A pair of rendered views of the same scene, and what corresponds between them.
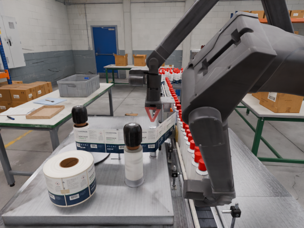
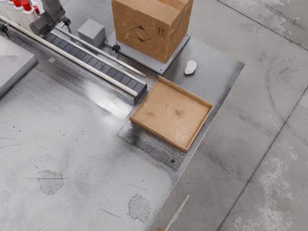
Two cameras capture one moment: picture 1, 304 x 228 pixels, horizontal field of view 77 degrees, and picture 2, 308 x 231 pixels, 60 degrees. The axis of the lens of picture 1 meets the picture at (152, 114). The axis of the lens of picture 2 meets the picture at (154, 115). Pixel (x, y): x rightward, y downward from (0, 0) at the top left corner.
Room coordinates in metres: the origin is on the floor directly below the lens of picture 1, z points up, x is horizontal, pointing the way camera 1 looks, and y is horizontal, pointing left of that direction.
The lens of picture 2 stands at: (-0.35, 0.34, 1.96)
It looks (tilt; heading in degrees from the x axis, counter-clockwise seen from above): 64 degrees down; 298
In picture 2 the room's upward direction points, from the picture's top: 5 degrees clockwise
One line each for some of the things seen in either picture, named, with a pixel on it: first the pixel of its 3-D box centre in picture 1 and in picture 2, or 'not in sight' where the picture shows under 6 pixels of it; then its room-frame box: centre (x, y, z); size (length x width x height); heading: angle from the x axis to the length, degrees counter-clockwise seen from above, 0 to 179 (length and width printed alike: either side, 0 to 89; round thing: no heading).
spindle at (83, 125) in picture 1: (81, 129); not in sight; (1.01, 0.41, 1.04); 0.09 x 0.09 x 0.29
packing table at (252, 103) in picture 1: (252, 114); not in sight; (3.00, -1.67, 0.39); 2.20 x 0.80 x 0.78; 174
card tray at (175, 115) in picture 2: not in sight; (172, 112); (-0.16, -0.20, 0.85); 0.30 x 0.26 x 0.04; 0
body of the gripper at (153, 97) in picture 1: (153, 95); not in sight; (0.77, -0.01, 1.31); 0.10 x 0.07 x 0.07; 0
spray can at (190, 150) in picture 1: (192, 160); (8, 7); (0.78, -0.19, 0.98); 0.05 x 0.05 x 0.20
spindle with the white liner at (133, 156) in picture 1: (133, 154); not in sight; (0.76, 0.08, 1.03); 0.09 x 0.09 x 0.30
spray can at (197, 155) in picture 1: (197, 174); (24, 15); (0.68, -0.19, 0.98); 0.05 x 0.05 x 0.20
